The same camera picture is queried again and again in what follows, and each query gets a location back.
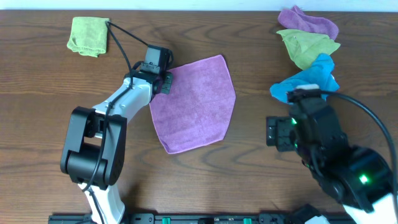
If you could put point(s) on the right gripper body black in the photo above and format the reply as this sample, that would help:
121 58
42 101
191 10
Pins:
280 127

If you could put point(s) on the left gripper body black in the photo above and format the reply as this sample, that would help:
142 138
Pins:
167 82

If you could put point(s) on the purple cloth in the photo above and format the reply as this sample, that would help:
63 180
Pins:
295 18
198 110

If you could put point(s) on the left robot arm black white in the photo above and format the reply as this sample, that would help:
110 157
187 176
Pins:
95 144

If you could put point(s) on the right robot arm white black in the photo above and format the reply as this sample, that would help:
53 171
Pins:
356 177

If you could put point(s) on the crumpled blue cloth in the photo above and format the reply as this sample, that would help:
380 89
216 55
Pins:
319 73

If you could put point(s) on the folded green cloth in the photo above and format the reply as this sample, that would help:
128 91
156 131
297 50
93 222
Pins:
88 36

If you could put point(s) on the crumpled olive green cloth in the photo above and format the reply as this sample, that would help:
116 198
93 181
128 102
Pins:
304 47

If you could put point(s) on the crumpled purple cloth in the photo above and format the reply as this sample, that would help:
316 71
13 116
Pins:
295 18

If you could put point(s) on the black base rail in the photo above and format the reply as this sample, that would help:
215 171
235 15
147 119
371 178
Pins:
149 218

